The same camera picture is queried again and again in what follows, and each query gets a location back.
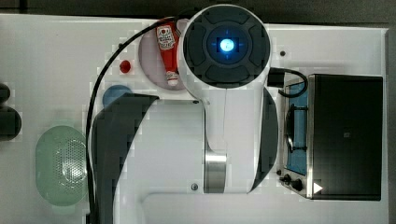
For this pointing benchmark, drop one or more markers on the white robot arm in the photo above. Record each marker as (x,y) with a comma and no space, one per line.
(223,60)

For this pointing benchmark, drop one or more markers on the grey round plate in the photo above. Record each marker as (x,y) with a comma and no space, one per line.
(152,63)

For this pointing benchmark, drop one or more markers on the red ketchup bottle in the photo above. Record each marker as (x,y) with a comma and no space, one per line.
(167,40)

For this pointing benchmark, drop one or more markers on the blue cup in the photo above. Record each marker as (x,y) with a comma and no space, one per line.
(113,93)

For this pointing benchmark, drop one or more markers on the silver toaster oven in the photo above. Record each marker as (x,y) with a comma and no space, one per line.
(333,137)

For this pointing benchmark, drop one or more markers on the green perforated colander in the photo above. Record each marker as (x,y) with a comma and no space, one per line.
(60,166)

